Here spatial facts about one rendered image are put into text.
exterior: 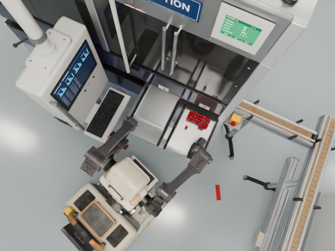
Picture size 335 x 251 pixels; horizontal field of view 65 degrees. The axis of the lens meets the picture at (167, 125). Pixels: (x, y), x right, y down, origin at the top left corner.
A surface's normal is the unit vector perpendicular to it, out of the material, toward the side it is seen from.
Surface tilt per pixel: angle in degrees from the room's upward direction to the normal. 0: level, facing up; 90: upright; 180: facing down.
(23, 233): 0
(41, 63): 0
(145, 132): 0
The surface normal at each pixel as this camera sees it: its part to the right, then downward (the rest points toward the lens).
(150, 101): 0.04, -0.26
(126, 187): -0.49, 0.33
